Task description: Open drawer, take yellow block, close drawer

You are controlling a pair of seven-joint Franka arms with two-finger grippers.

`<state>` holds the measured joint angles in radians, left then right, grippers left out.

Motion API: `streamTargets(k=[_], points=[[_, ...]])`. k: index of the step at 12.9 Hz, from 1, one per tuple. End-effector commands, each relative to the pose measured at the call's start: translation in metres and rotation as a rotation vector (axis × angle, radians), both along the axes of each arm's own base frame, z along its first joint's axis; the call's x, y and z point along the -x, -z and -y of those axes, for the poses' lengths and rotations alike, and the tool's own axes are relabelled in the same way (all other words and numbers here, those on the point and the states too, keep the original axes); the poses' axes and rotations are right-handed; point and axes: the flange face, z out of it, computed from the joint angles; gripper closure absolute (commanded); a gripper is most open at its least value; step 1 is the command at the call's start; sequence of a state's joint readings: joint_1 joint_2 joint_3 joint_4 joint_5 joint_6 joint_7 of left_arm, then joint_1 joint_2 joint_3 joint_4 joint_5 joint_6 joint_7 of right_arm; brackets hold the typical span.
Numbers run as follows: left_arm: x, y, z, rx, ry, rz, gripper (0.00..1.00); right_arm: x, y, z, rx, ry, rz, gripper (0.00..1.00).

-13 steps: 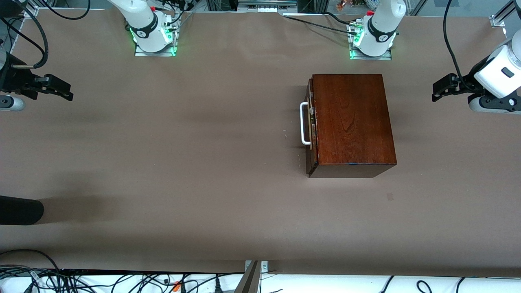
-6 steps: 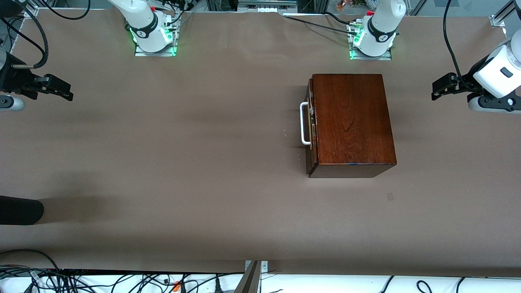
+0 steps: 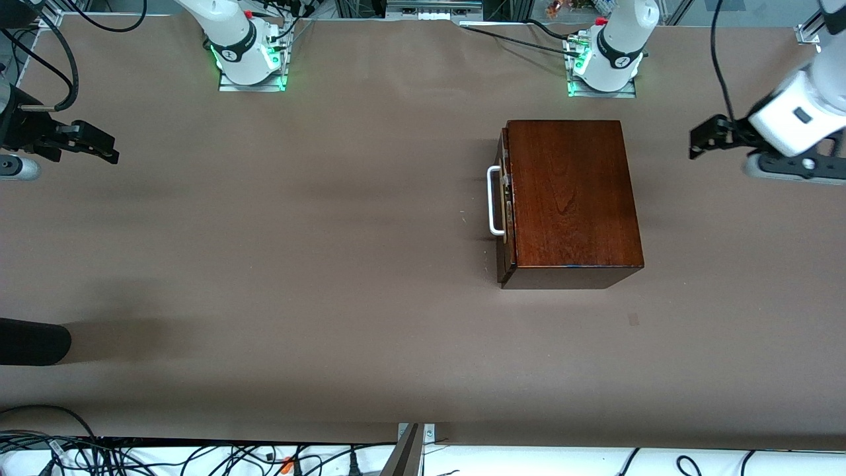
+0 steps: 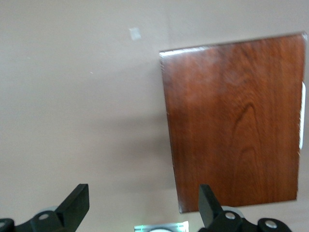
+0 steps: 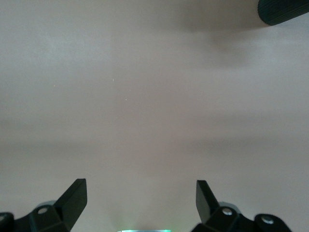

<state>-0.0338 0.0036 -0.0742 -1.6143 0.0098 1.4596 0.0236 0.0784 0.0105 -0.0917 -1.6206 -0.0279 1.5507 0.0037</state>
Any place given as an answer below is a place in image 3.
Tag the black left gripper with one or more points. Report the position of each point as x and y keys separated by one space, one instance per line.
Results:
x=735 y=130

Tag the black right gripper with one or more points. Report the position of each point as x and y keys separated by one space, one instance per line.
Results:
x=25 y=130

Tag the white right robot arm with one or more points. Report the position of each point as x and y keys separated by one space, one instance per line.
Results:
x=231 y=33

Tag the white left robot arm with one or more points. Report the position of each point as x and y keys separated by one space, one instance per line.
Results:
x=624 y=39

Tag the dark wooden drawer cabinet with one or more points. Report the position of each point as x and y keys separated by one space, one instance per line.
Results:
x=575 y=198

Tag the black cylinder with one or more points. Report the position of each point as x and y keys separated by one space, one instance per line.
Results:
x=33 y=342

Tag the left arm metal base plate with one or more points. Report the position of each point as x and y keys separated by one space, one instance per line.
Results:
x=595 y=94

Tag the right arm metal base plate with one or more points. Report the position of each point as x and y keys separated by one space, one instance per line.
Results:
x=251 y=87

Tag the grey metal rail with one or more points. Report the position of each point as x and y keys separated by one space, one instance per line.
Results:
x=429 y=8

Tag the aluminium profile with bracket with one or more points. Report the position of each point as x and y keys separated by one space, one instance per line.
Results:
x=406 y=456

